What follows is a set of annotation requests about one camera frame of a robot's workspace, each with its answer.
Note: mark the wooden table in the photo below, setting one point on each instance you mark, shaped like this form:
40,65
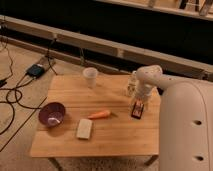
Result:
117,135

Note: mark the black and red eraser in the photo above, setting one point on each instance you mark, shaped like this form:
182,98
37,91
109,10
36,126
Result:
137,110

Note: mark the black power adapter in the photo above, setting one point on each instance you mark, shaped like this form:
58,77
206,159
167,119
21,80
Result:
35,71

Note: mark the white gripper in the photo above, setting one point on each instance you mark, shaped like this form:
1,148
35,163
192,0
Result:
142,92

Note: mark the purple bowl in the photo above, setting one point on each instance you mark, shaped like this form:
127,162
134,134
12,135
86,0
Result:
52,114

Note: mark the orange carrot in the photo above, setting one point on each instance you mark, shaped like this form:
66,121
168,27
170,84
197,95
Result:
101,114

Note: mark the small clear glass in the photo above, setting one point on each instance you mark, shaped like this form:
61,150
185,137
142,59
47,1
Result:
131,84

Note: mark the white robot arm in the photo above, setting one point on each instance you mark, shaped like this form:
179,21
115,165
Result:
185,119

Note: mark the white sponge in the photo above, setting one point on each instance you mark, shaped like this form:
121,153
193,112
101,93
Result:
84,129

